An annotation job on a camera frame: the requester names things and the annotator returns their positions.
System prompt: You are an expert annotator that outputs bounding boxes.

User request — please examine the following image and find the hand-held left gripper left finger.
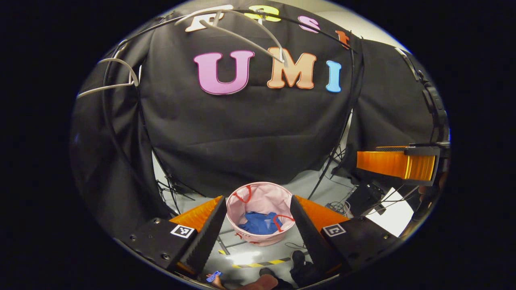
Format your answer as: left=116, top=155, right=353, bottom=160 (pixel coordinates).
left=120, top=195, right=228, bottom=279

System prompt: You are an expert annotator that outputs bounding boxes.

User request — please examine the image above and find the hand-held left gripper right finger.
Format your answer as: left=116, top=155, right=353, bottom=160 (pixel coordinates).
left=289, top=195, right=403, bottom=278

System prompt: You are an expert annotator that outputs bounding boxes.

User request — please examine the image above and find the blue corduroy shirt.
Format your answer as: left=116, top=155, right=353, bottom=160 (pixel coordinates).
left=239, top=211, right=283, bottom=235

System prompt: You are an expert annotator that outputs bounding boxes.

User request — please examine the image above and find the pink laundry hamper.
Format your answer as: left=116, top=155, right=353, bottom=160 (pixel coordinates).
left=226, top=181, right=297, bottom=247

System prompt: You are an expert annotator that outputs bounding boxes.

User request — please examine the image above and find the black clothes rack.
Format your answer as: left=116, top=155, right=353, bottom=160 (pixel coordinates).
left=102, top=6, right=365, bottom=254

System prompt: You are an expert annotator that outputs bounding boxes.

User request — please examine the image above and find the white clothes hanger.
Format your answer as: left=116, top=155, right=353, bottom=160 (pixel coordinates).
left=175, top=5, right=289, bottom=67
left=77, top=58, right=140, bottom=99

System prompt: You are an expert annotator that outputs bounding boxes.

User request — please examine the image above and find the power strip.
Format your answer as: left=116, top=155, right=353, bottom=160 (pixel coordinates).
left=326, top=201, right=351, bottom=217

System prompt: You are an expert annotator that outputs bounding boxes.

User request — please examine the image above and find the black equipment case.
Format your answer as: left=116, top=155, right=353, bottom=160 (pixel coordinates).
left=347, top=183, right=384, bottom=217

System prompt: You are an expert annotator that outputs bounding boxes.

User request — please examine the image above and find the white floor sheet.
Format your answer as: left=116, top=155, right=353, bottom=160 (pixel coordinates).
left=365, top=188, right=416, bottom=237

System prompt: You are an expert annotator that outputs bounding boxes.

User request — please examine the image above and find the black tripod stand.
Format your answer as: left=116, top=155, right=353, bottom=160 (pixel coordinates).
left=156, top=174, right=195, bottom=203
left=308, top=117, right=353, bottom=200

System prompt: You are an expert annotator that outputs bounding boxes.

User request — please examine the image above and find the yellow black hazard tape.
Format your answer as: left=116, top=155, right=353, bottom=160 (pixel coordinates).
left=232, top=259, right=287, bottom=269

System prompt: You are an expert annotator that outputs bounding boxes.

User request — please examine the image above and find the black backdrop cloth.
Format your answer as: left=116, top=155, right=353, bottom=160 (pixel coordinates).
left=71, top=4, right=448, bottom=238

